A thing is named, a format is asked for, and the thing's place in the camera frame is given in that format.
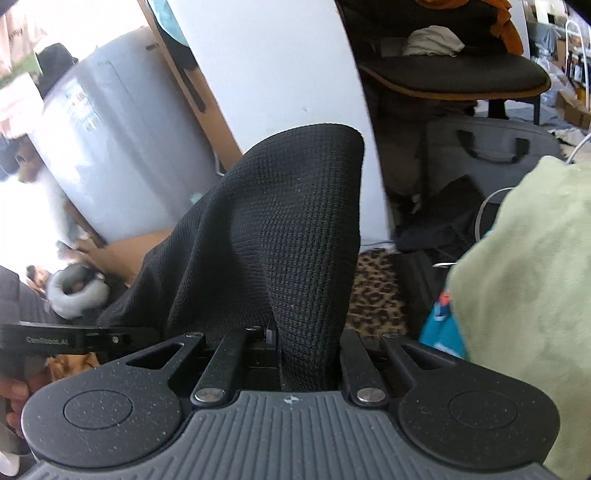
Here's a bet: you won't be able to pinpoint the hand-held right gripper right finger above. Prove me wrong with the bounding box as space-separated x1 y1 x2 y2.
339 330 459 409

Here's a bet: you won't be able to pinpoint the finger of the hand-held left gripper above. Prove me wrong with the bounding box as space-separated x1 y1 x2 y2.
84 325 161 366

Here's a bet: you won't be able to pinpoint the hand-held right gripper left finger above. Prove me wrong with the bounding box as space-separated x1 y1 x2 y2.
124 325 281 408

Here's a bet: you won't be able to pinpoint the black pants with patterned stripe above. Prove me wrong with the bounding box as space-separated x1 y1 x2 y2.
93 122 366 394

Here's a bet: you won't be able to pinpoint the black clothes heap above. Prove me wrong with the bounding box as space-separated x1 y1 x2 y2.
392 174 500 267

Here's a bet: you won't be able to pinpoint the dark clothes pile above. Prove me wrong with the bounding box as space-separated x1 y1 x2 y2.
34 43 80 101

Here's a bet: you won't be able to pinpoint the person's left hand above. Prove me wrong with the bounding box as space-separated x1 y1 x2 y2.
0 357 52 440

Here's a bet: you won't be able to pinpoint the dark grey cushion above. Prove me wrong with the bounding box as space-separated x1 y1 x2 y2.
0 264 62 327

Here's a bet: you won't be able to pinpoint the grey neck pillow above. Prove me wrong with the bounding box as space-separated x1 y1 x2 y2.
45 263 112 321

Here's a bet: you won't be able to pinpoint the teddy bear toy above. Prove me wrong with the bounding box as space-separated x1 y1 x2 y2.
24 263 52 297

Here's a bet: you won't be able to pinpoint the leopard print cloth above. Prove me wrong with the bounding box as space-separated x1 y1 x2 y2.
343 248 410 341

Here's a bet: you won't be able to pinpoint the folded cardboard sheet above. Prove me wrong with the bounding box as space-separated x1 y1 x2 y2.
68 227 172 283

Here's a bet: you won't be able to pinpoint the teal patterned cloth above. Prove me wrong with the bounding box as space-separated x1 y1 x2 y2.
417 287 470 361

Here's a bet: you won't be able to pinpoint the light green cloth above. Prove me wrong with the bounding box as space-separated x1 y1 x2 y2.
447 155 591 480

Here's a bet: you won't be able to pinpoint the grey wrapped appliance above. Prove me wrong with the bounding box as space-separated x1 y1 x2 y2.
31 24 223 246

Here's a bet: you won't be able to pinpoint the tall cardboard box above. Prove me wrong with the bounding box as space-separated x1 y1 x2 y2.
135 0 246 172

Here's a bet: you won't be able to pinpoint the black chair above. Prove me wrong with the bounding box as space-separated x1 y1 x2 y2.
357 36 553 126

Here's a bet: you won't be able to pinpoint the beige cloth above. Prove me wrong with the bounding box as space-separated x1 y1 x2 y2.
403 24 467 59

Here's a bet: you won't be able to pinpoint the white charging cable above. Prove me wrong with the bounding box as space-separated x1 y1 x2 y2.
475 186 514 241

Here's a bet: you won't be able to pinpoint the grey bag with handles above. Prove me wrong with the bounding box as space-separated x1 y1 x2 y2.
414 114 567 200

